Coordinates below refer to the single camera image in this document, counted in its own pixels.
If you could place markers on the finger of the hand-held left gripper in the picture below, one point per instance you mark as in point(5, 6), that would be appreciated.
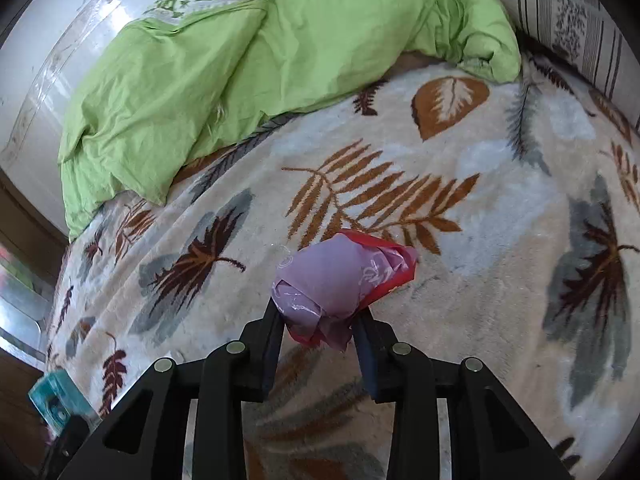
point(67, 447)

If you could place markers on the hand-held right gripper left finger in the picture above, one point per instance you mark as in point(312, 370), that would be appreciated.
point(270, 347)

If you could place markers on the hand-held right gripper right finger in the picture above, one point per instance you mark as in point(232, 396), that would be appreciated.
point(366, 357)

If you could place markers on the teal tissue packet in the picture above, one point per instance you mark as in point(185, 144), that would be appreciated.
point(50, 397)

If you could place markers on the purple and red plastic wrapper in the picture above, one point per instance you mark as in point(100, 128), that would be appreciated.
point(330, 280)

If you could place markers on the leaf print blanket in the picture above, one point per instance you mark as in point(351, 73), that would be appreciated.
point(450, 285)

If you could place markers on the green duvet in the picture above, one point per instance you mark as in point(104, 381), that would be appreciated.
point(225, 70)

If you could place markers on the striped floral pillow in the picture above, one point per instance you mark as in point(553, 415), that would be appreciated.
point(560, 5)

